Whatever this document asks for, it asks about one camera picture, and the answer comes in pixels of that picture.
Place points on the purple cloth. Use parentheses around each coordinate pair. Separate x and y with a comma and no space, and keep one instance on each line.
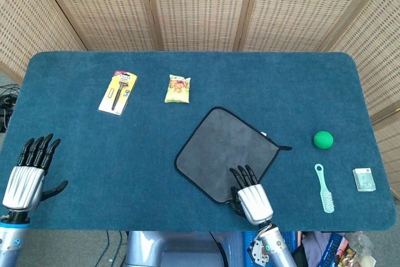
(312,245)

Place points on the green foam ball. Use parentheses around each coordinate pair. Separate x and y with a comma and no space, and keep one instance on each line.
(323,139)

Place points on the yellow razor blister pack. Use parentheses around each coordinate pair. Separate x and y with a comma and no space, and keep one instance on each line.
(117,95)

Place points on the yellow snack packet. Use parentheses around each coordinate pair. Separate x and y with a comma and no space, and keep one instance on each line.
(177,89)

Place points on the clear plastic bag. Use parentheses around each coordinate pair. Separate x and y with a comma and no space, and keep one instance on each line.
(362,242)

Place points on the mint green hairbrush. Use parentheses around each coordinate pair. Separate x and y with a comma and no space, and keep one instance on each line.
(326,199)

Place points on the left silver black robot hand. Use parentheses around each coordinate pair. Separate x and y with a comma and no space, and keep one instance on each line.
(23,187)

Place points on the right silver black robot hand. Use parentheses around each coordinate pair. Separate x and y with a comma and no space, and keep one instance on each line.
(254,204)

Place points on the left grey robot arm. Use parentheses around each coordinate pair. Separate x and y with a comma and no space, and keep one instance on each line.
(11,242)

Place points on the blue printed box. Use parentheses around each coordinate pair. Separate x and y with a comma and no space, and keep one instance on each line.
(334,246)

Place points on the grey microfibre cloth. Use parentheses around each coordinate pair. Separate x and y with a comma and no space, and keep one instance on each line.
(218,142)

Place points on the blue carpet table cover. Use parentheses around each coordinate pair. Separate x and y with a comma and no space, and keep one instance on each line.
(125,160)

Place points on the grey robot torso column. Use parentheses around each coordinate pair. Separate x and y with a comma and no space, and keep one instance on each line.
(147,248)

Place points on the woven wood-framed screen panel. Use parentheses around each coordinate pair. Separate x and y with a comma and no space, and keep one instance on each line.
(297,7)
(375,45)
(103,7)
(200,7)
(28,29)

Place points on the small white green box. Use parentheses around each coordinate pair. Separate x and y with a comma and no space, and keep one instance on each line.
(364,180)

